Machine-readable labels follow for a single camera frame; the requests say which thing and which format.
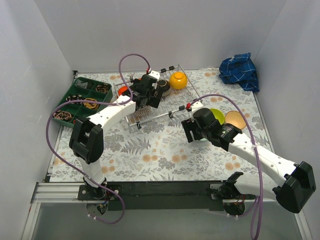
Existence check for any orange bowl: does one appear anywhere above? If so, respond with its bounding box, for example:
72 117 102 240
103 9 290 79
117 86 128 96

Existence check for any purple cable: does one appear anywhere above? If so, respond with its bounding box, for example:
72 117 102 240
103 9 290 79
191 94 265 240
45 53 152 225

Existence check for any beige bowl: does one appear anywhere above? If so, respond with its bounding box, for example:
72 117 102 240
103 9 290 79
225 110 247 130

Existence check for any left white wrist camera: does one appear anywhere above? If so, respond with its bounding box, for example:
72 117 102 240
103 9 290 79
148 70 160 80

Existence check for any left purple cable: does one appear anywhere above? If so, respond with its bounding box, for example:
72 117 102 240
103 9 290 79
45 53 152 225

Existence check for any yellow bowl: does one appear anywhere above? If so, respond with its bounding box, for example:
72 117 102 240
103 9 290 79
169 71 188 90

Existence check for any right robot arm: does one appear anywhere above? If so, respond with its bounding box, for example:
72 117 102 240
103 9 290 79
181 102 316 214

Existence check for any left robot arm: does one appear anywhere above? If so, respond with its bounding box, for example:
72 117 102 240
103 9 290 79
69 71 162 200

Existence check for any metal wire dish rack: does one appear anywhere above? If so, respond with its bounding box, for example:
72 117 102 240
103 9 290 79
124 76 200 129

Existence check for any floral table mat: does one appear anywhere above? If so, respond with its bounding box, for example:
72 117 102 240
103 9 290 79
49 67 281 183

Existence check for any lime green bowl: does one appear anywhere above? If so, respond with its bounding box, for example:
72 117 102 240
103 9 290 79
210 108 225 125

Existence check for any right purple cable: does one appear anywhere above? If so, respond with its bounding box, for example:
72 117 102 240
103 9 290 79
191 94 265 240

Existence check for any blue checked cloth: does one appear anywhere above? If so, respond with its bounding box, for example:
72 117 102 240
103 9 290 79
219 52 260 93

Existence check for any black patterned bowl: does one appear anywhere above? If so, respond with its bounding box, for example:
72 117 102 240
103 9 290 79
157 79 172 97

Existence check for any white brown patterned bowl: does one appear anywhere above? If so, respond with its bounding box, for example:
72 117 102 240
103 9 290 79
133 105 152 118

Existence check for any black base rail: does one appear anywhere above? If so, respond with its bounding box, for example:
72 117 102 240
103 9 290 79
77 180 246 215

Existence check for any green compartment organizer tray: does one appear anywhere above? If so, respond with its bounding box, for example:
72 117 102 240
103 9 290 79
52 77 113 128

